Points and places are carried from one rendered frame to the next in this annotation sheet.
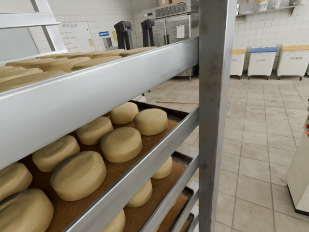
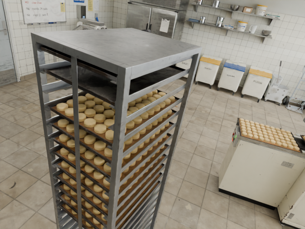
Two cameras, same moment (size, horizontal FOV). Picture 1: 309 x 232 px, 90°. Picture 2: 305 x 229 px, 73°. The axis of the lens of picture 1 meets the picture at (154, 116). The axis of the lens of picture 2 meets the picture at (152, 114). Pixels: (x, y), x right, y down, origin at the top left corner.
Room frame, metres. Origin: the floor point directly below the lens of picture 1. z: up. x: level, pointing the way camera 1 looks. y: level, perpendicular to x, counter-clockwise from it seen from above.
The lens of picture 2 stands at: (-0.86, 0.39, 2.02)
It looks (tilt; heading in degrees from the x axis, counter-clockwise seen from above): 30 degrees down; 345
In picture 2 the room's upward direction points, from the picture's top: 10 degrees clockwise
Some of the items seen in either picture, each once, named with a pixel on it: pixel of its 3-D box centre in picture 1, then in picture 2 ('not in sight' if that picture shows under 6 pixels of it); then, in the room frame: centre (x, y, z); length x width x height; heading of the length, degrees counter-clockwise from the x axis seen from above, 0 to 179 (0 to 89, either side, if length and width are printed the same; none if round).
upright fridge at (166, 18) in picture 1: (173, 45); (153, 35); (5.27, -0.92, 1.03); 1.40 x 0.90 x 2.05; 56
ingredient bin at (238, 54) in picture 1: (233, 63); (207, 71); (4.42, -2.46, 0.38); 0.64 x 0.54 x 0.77; 147
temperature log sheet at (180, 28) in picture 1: (180, 31); (164, 25); (4.68, -1.04, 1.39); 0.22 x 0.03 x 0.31; 56
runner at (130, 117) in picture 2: not in sight; (157, 99); (-0.01, 0.15, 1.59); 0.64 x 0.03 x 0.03; 137
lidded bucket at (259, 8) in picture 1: (262, 5); (241, 26); (4.32, -2.97, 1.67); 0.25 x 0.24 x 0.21; 56
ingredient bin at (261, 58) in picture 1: (260, 62); (230, 77); (4.06, -3.00, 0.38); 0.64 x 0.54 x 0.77; 146
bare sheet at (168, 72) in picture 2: not in sight; (125, 70); (0.12, 0.30, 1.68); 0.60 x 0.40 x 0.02; 137
